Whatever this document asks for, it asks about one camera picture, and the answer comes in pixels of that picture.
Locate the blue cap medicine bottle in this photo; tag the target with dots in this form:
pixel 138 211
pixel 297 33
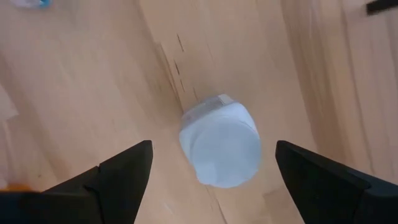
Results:
pixel 34 2

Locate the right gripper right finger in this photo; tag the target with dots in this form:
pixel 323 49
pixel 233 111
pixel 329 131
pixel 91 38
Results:
pixel 326 193

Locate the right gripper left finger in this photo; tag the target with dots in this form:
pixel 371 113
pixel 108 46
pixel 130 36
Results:
pixel 93 199

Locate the black shelf side frame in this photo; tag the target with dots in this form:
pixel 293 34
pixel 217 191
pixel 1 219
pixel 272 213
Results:
pixel 384 6

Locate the orange pill bottle white cap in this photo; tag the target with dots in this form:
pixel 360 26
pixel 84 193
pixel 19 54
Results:
pixel 15 187

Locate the small white pill bottle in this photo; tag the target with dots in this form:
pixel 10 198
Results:
pixel 220 146

